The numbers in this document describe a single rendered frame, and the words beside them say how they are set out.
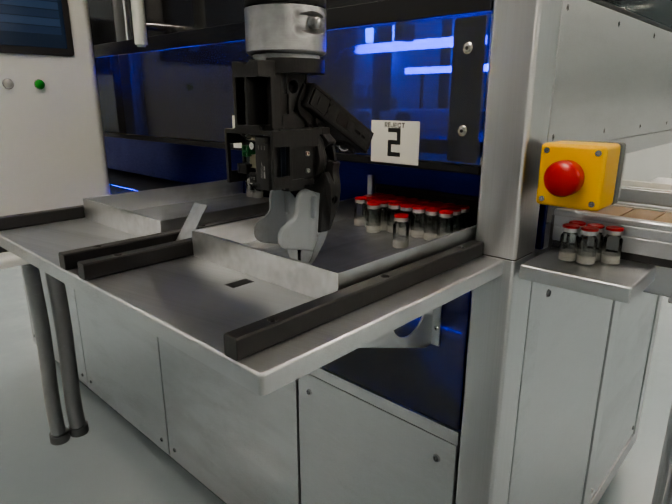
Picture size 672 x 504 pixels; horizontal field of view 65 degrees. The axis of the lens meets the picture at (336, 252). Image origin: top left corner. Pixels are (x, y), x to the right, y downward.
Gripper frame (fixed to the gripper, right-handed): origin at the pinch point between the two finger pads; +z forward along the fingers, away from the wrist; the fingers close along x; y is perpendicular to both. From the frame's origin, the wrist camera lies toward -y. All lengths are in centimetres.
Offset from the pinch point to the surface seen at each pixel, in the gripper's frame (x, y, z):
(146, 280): -15.5, 10.5, 3.5
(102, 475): -102, -12, 92
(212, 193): -54, -25, 2
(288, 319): 8.0, 9.9, 1.6
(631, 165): -89, -485, 40
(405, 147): -5.0, -24.4, -9.9
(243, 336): 8.0, 14.6, 1.5
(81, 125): -88, -14, -11
